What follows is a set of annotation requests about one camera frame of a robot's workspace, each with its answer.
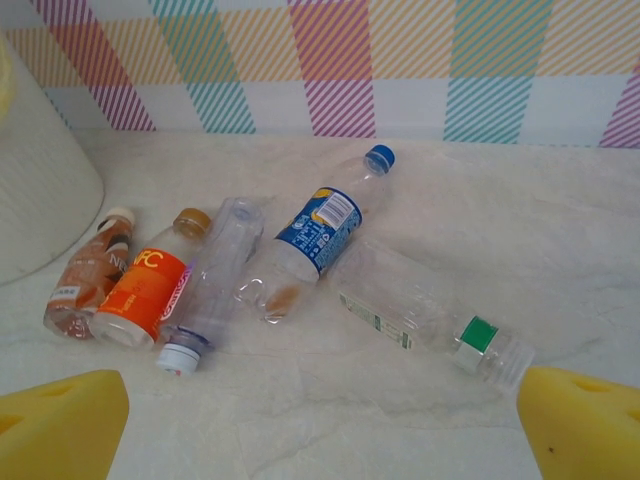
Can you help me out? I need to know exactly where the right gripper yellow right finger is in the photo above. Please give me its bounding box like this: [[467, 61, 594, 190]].
[[516, 365, 640, 480]]

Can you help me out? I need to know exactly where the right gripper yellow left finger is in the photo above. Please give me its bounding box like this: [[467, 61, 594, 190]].
[[0, 369, 130, 480]]

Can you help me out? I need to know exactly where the brown coffee drink bottle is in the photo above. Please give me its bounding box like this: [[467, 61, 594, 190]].
[[42, 207, 137, 341]]

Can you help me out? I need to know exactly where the orange label juice bottle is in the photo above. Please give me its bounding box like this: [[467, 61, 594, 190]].
[[89, 207, 214, 351]]

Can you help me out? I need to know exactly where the clear bottle white green label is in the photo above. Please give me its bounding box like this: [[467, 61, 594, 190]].
[[337, 237, 536, 397]]

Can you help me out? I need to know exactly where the clear bottle blue label blue cap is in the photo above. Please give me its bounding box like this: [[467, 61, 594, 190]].
[[234, 143, 399, 324]]

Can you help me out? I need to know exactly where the cream round bin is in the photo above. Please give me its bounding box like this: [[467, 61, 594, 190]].
[[0, 29, 106, 289]]

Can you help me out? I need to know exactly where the clear purple-tinted ribbed bottle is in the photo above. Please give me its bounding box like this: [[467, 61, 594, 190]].
[[154, 196, 266, 376]]

